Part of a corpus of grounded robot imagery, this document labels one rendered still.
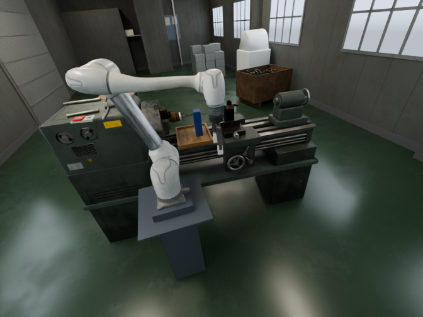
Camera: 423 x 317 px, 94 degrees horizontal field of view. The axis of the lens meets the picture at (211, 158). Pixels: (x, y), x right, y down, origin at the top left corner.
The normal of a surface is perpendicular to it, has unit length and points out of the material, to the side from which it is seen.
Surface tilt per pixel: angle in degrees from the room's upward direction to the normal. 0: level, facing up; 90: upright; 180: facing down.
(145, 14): 90
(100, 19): 90
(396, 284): 0
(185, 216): 0
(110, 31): 90
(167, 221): 0
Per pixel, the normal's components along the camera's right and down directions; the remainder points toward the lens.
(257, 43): 0.32, 0.36
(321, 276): -0.08, -0.82
